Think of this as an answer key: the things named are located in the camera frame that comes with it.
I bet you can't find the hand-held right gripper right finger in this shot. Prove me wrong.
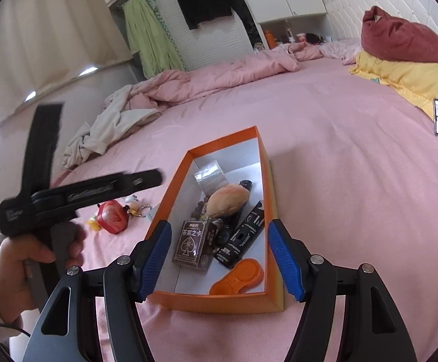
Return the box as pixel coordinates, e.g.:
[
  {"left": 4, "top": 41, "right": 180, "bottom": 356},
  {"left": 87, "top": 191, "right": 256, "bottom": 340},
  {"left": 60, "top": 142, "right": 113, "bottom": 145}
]
[{"left": 267, "top": 219, "right": 417, "bottom": 362}]

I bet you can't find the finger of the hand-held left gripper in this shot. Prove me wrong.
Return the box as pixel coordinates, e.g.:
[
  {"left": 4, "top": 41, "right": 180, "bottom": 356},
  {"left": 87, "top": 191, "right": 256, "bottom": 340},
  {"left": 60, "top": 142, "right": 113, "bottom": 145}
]
[{"left": 109, "top": 170, "right": 166, "bottom": 198}]

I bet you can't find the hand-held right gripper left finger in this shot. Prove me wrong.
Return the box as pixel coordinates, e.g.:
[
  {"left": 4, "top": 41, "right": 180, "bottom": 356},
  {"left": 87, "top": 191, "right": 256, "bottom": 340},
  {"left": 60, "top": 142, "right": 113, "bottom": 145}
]
[{"left": 22, "top": 220, "right": 173, "bottom": 362}]

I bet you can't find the white dog toy keychain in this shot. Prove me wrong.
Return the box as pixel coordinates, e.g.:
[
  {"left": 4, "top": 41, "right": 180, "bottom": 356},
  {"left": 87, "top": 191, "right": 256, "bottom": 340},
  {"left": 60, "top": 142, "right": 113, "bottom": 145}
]
[{"left": 123, "top": 193, "right": 154, "bottom": 218}]

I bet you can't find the black card deck box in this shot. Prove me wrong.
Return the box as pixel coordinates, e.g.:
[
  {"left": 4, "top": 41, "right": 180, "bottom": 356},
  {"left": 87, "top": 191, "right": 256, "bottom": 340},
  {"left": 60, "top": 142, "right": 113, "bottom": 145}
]
[{"left": 172, "top": 219, "right": 217, "bottom": 272}]

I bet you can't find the red round case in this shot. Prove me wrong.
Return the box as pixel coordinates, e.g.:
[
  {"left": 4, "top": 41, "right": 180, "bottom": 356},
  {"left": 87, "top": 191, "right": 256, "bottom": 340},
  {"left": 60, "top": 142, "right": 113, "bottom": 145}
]
[{"left": 97, "top": 201, "right": 129, "bottom": 234}]

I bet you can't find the black printed tube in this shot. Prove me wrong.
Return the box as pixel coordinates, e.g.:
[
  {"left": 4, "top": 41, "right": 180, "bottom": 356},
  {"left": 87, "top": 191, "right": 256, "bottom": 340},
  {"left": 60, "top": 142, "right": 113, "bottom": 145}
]
[{"left": 213, "top": 200, "right": 267, "bottom": 269}]

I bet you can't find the orange plastic opener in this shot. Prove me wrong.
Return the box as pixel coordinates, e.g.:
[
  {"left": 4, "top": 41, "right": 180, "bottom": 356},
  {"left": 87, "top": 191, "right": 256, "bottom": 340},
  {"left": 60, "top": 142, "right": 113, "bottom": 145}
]
[{"left": 208, "top": 258, "right": 265, "bottom": 295}]

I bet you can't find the clear plastic bag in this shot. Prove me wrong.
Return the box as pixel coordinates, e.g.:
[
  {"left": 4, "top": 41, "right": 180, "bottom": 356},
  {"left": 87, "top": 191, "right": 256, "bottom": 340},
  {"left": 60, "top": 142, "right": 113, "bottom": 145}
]
[{"left": 194, "top": 159, "right": 227, "bottom": 197}]

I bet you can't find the orange cardboard box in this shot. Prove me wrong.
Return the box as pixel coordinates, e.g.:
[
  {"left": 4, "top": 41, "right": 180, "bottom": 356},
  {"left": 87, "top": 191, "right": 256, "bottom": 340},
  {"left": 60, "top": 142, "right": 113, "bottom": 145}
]
[{"left": 144, "top": 125, "right": 284, "bottom": 314}]

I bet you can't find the bread roll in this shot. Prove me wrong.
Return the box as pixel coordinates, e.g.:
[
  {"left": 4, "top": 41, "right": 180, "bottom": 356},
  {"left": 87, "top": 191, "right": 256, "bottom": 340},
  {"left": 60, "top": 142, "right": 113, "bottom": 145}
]
[{"left": 206, "top": 183, "right": 250, "bottom": 219}]

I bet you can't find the person's left hand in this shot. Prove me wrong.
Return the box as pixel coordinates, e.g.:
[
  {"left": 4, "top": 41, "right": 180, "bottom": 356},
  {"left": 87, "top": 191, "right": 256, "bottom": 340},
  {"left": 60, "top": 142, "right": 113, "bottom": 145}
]
[{"left": 0, "top": 227, "right": 88, "bottom": 314}]

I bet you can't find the beige cloth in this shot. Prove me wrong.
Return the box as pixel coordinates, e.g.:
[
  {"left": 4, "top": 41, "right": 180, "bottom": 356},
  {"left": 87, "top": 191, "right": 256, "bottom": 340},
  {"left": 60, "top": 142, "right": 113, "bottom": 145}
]
[{"left": 61, "top": 85, "right": 163, "bottom": 170}]

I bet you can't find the pink duvet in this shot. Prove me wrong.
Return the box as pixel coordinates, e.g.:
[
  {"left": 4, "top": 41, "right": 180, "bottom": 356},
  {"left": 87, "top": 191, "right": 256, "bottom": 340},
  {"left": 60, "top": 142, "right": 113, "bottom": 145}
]
[{"left": 129, "top": 41, "right": 327, "bottom": 106}]

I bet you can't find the green garment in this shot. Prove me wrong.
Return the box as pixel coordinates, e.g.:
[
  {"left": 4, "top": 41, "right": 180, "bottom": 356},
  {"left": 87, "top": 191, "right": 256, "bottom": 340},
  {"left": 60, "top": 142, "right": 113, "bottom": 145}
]
[{"left": 123, "top": 0, "right": 187, "bottom": 80}]

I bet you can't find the white slatted wardrobe door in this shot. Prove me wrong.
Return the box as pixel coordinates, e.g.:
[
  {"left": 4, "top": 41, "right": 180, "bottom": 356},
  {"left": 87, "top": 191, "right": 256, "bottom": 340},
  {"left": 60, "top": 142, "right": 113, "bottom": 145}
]
[{"left": 144, "top": 0, "right": 259, "bottom": 72}]

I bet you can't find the cream curtain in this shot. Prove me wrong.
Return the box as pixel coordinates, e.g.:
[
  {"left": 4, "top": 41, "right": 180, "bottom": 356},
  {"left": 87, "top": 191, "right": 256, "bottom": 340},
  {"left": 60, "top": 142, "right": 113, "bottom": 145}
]
[{"left": 0, "top": 0, "right": 135, "bottom": 106}]

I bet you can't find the dark patterned scarf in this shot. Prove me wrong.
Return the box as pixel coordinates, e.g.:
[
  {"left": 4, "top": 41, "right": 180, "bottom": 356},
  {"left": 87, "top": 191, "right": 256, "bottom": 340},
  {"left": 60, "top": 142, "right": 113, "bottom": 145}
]
[{"left": 238, "top": 0, "right": 265, "bottom": 51}]

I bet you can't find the floral pink pillow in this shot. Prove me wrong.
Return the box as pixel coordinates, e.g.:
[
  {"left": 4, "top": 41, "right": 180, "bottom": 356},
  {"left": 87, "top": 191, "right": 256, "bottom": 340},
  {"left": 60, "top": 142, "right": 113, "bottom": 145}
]
[{"left": 319, "top": 38, "right": 363, "bottom": 65}]

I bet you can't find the yellow blanket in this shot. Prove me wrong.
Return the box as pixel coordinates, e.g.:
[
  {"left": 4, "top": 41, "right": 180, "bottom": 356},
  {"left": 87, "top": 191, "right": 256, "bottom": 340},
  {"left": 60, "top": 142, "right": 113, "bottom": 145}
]
[{"left": 349, "top": 51, "right": 438, "bottom": 148}]

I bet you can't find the red pillow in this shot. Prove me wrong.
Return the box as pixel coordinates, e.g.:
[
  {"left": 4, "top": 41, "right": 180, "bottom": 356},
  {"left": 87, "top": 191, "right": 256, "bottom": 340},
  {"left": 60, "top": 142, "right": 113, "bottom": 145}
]
[{"left": 361, "top": 5, "right": 438, "bottom": 72}]

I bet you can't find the white padded headboard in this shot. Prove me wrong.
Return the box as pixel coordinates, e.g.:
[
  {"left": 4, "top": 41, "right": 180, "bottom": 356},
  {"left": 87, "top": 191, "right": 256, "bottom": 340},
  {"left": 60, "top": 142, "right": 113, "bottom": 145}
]
[{"left": 325, "top": 0, "right": 438, "bottom": 46}]

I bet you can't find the brown bead bracelet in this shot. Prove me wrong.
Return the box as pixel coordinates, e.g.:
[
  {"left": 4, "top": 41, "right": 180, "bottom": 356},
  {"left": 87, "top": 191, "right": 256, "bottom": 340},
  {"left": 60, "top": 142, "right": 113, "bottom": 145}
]
[{"left": 192, "top": 198, "right": 210, "bottom": 219}]

